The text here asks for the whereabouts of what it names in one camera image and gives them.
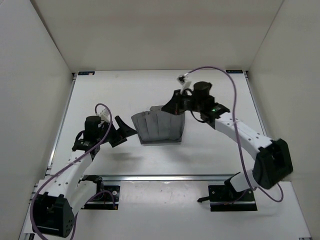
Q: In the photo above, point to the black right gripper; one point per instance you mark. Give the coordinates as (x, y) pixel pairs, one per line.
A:
(174, 106)

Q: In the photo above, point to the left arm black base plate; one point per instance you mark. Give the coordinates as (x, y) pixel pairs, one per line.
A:
(107, 200)

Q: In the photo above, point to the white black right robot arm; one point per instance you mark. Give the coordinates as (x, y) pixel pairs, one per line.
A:
(272, 159)

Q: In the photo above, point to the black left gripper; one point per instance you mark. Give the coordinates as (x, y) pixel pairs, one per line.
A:
(123, 131)

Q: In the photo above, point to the blue label sticker left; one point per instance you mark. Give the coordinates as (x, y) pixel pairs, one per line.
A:
(86, 73)

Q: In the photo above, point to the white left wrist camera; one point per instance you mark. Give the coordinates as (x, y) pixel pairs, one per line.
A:
(105, 115)

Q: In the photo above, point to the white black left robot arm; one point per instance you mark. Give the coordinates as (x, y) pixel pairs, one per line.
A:
(55, 205)

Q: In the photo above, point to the aluminium table edge rail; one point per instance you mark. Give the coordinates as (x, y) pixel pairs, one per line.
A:
(166, 177)

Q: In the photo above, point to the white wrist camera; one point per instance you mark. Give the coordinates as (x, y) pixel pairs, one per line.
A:
(105, 115)
(185, 83)

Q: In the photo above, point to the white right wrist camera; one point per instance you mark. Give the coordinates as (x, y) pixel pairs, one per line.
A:
(185, 83)

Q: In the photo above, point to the grey pleated skirt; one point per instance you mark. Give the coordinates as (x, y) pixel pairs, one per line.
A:
(155, 126)

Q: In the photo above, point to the blue label sticker right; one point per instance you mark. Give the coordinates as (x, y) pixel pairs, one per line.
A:
(234, 71)

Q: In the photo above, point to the blue label sticker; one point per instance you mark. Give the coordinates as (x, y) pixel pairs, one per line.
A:
(86, 73)
(234, 71)

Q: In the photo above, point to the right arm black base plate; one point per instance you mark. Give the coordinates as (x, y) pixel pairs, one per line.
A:
(221, 199)

